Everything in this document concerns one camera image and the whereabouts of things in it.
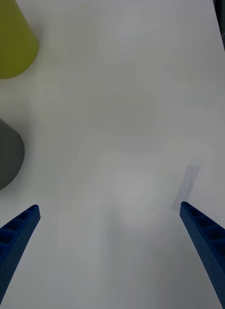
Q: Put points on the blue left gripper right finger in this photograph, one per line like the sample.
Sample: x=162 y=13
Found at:
x=209 y=241

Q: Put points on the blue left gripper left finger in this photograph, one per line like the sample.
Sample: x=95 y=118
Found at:
x=13 y=241

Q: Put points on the yellow-green plastic bin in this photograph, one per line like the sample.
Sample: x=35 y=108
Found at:
x=13 y=41

